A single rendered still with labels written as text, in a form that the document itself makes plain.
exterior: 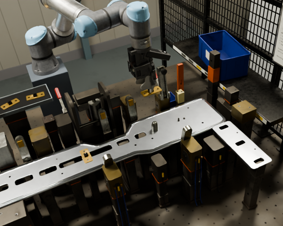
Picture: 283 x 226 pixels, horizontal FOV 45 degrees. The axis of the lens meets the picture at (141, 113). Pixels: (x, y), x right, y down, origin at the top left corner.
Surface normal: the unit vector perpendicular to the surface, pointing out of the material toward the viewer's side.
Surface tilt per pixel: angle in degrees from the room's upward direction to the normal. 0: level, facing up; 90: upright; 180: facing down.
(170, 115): 0
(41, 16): 90
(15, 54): 90
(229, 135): 0
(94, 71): 0
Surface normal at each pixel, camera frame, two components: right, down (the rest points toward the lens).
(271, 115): -0.08, -0.77
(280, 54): -0.90, 0.32
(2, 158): 0.42, 0.55
